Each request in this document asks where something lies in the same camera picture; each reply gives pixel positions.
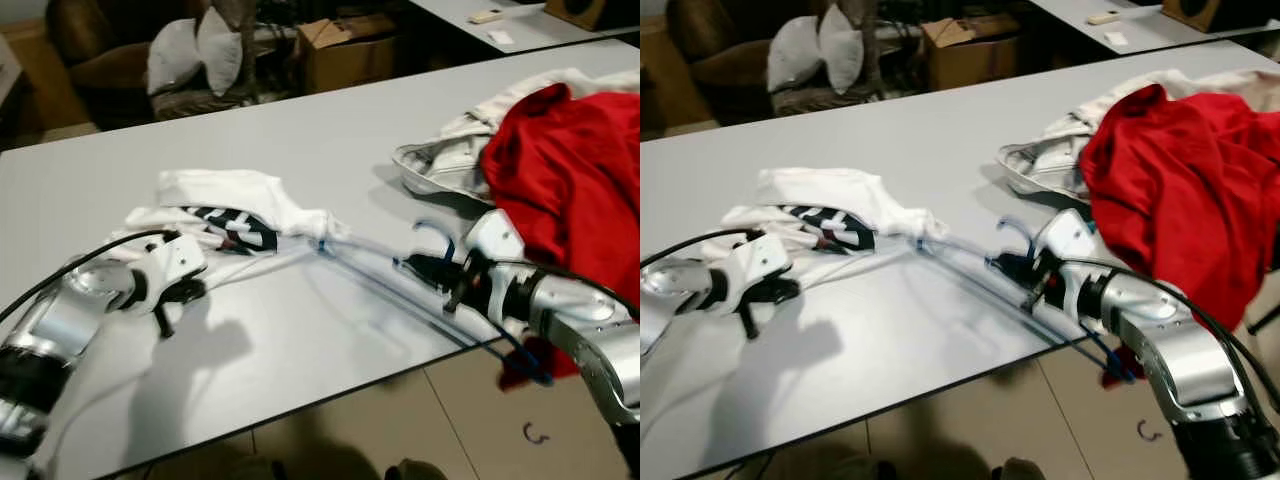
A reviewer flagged white printed T-shirt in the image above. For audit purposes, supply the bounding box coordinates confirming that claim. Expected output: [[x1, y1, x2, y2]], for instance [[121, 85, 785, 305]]
[[40, 168, 509, 473], [655, 167, 1101, 473]]

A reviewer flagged cream zip jacket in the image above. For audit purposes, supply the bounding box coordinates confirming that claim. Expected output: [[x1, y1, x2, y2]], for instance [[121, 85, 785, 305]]
[[996, 68, 1280, 201], [392, 68, 641, 201]]

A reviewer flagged red fleece garment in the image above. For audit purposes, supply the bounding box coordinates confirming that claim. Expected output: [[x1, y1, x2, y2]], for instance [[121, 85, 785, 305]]
[[1079, 83, 1280, 391], [480, 83, 641, 393]]

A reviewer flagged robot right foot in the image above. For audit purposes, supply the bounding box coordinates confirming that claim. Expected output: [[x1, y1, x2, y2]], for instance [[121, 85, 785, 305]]
[[385, 457, 448, 480], [985, 457, 1046, 480]]

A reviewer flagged brown cardboard box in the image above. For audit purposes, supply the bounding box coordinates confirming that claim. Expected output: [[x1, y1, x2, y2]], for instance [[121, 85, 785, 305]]
[[298, 14, 403, 95], [920, 14, 1023, 93]]

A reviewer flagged brown leather armchair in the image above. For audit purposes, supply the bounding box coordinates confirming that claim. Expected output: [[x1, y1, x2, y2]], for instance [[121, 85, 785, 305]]
[[45, 0, 263, 123], [665, 0, 883, 119]]

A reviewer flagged grey office desk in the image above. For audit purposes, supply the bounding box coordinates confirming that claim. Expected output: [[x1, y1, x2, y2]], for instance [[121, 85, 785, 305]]
[[1028, 0, 1280, 53], [408, 0, 641, 57]]

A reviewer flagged wooden speaker box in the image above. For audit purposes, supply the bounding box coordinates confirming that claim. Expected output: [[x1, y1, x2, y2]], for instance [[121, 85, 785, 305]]
[[1160, 0, 1280, 34], [542, 0, 641, 33]]

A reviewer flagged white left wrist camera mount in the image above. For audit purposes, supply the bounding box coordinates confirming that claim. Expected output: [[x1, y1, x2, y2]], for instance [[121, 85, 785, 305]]
[[140, 234, 209, 307], [724, 234, 797, 303]]

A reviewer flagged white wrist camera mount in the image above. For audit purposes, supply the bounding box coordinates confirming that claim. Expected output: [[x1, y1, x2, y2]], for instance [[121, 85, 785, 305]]
[[140, 234, 209, 307], [464, 208, 527, 279], [1034, 207, 1099, 301], [724, 234, 797, 303]]

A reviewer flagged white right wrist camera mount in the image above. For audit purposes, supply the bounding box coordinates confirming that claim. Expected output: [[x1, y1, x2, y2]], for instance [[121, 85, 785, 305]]
[[1034, 207, 1099, 301], [464, 208, 527, 279]]

